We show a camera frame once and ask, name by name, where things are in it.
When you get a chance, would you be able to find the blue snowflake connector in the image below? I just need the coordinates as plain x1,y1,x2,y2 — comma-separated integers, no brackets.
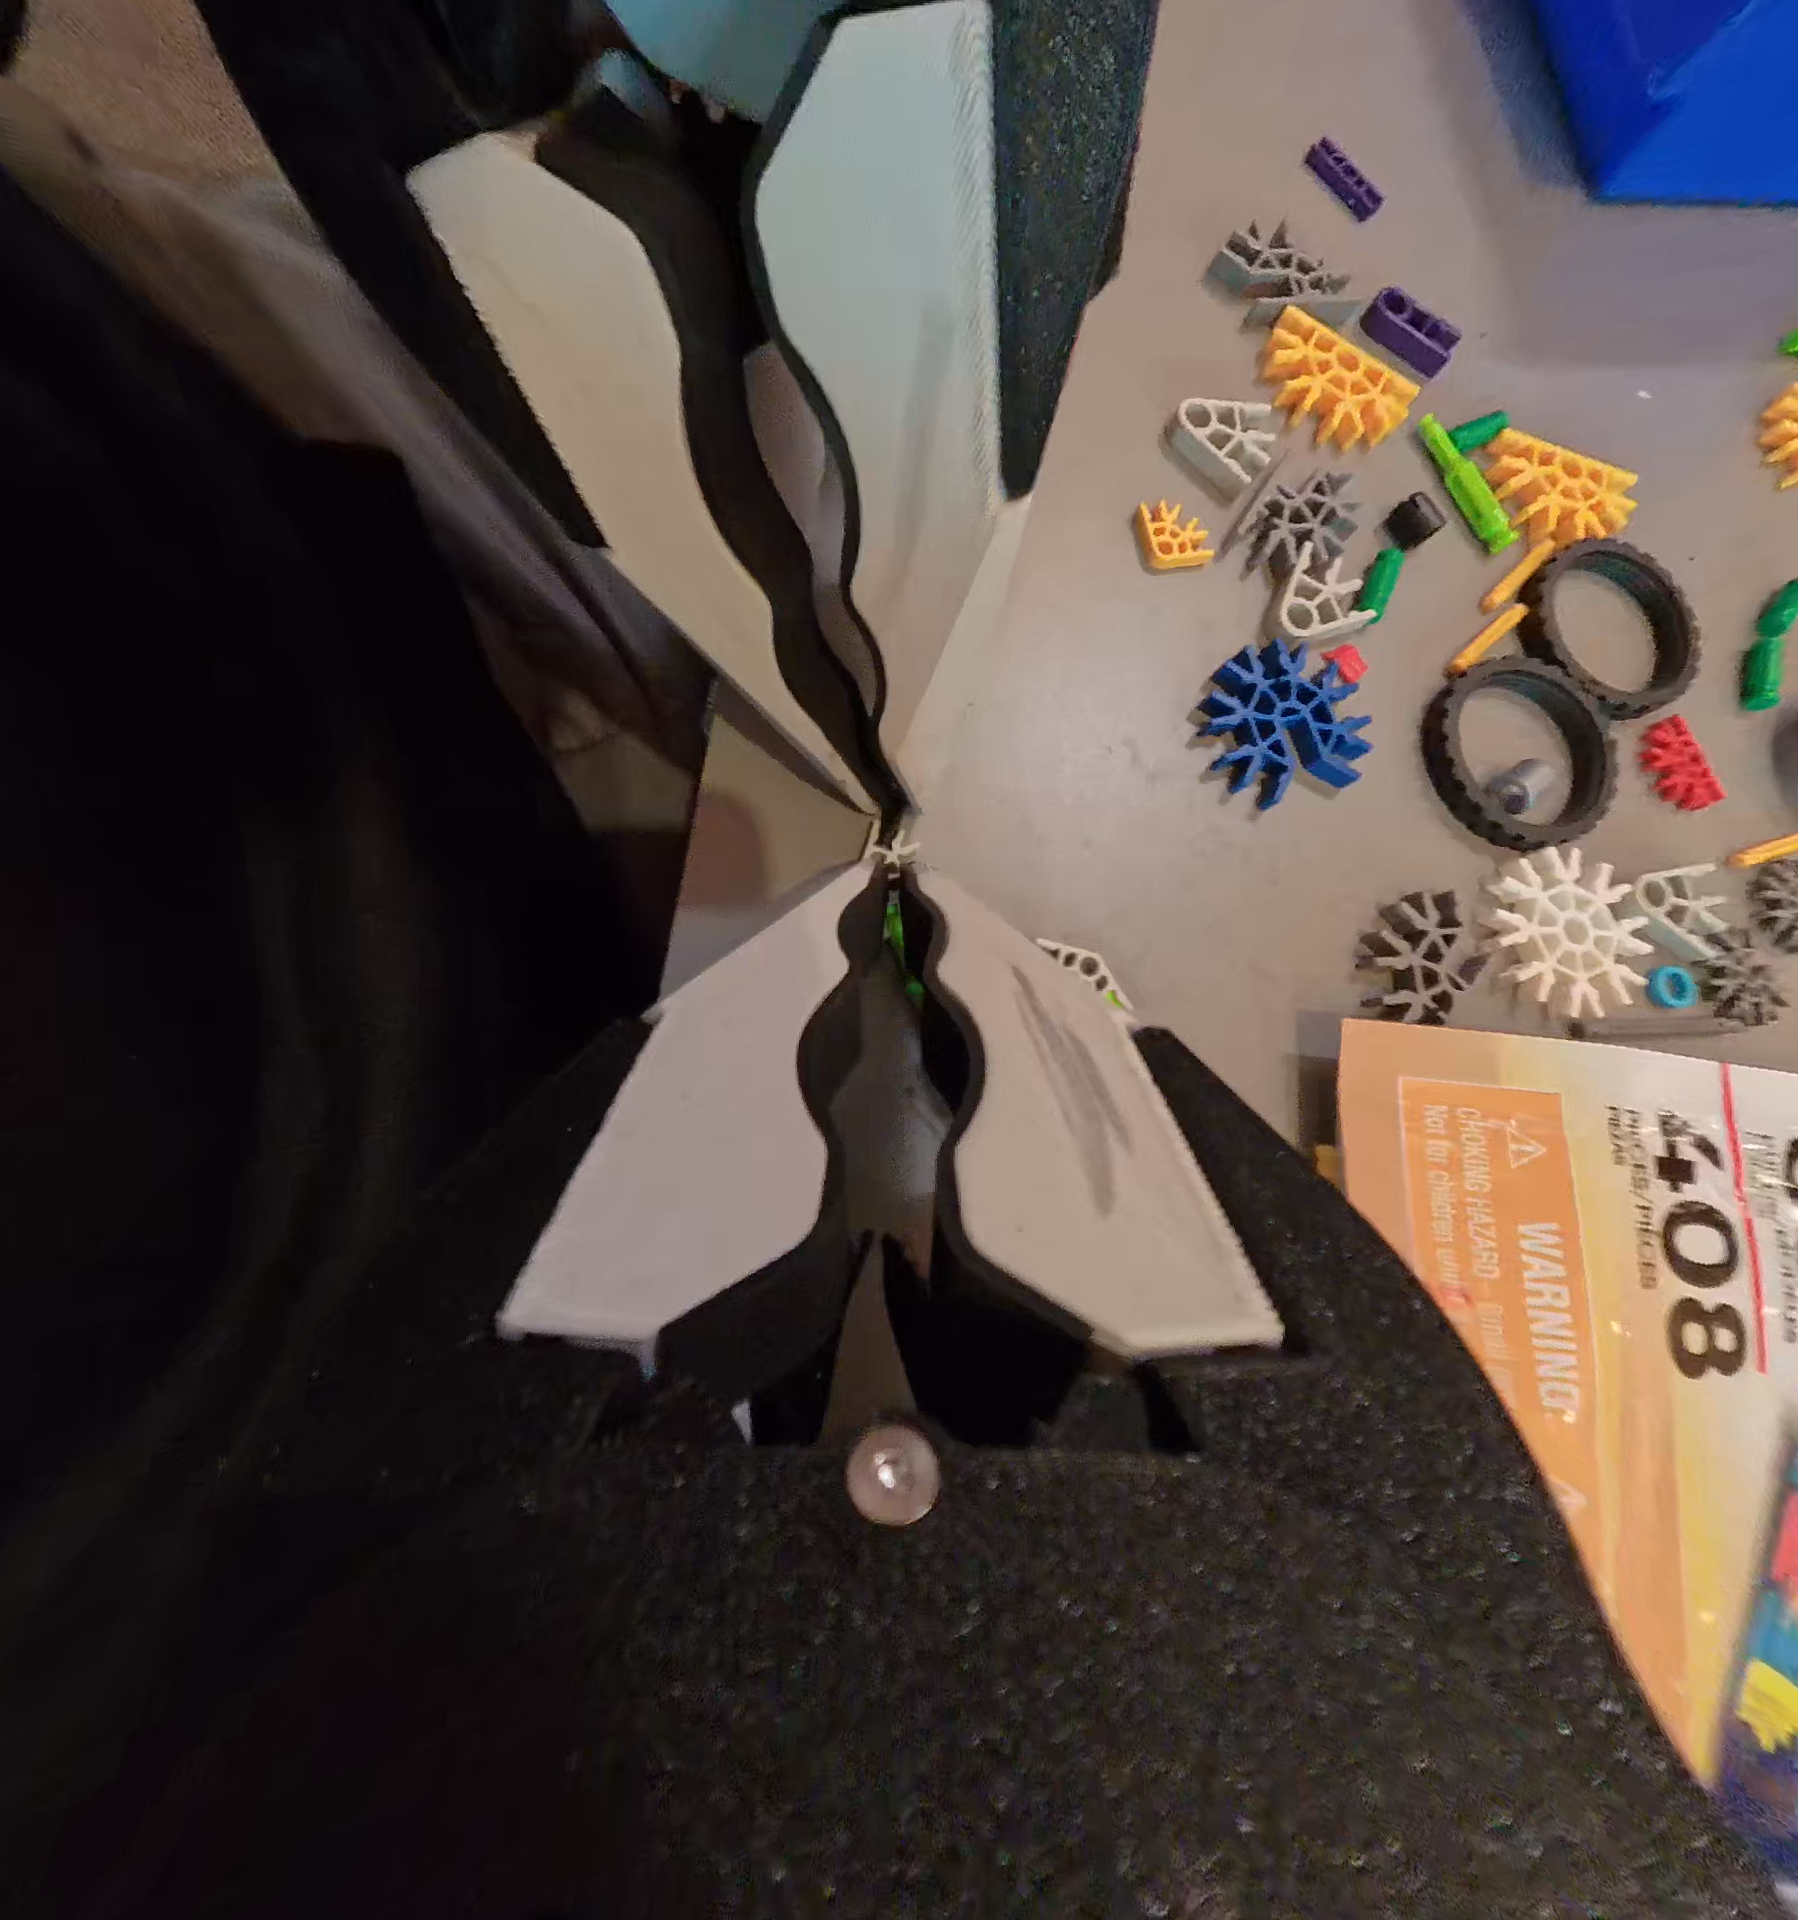
1196,641,1374,812

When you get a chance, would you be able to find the red fan connector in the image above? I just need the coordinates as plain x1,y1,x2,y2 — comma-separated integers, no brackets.
1637,715,1730,812

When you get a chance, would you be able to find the grey fan connector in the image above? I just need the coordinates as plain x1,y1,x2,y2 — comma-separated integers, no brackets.
1210,222,1358,324

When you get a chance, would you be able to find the building set instruction booklet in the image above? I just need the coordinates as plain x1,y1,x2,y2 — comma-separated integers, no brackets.
1334,1017,1798,1877

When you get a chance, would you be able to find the green rod with grey connector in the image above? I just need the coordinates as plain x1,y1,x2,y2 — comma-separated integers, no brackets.
866,817,932,1010

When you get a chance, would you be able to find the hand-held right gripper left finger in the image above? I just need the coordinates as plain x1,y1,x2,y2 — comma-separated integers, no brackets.
497,859,896,1405

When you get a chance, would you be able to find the chunky purple connector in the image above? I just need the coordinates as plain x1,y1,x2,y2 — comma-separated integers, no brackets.
1360,284,1464,381

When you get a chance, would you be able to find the black toy tyre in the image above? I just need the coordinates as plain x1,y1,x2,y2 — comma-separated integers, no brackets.
1419,655,1618,855
1514,537,1703,721

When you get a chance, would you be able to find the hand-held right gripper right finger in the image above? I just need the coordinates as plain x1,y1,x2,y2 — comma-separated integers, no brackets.
896,866,1287,1405

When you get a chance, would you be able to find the slim purple connector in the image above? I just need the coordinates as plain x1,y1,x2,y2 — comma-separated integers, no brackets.
1303,137,1389,225

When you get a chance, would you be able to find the light grey wedge connector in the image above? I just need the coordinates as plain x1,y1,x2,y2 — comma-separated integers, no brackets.
1634,862,1734,962
1262,546,1370,647
1165,397,1281,506

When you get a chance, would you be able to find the blue plastic box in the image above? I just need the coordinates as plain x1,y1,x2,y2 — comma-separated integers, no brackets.
1469,0,1798,210

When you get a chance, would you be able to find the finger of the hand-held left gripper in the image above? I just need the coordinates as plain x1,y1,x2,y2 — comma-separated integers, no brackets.
742,0,1040,828
403,127,894,826

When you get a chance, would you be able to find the white snowflake connector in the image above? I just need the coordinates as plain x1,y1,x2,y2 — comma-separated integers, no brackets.
1476,843,1658,1010

